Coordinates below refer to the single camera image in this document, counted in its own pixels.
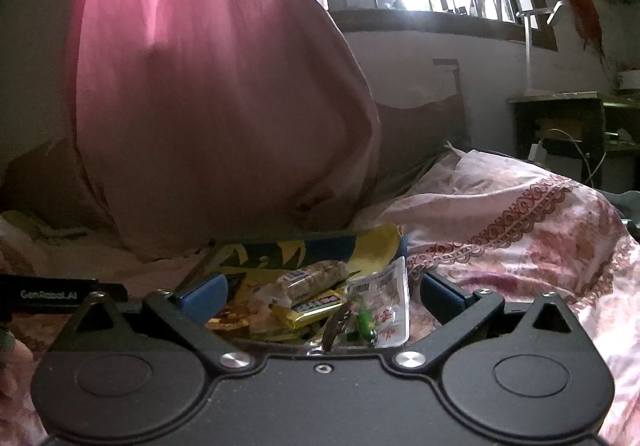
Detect gold foil snack packet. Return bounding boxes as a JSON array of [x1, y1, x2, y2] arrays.
[[205, 309, 250, 333]]

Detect clear packet with green snack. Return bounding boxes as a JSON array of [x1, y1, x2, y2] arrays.
[[320, 257, 410, 352]]

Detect colourful patterned snack tray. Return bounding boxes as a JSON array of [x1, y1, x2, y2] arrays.
[[177, 224, 407, 343]]

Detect clear wrapped cereal bar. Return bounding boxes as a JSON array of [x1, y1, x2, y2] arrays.
[[274, 260, 349, 307]]

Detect yellow candy bar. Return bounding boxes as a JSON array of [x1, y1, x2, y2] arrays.
[[271, 290, 344, 330]]

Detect pink curtain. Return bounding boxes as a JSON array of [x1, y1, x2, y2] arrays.
[[68, 0, 381, 259]]

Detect dark wooden desk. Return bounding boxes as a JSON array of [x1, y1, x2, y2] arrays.
[[506, 91, 639, 189]]

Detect white desk lamp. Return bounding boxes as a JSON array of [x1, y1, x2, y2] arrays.
[[515, 0, 567, 96]]

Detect white charger cable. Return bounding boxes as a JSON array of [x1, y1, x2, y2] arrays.
[[529, 127, 609, 187]]

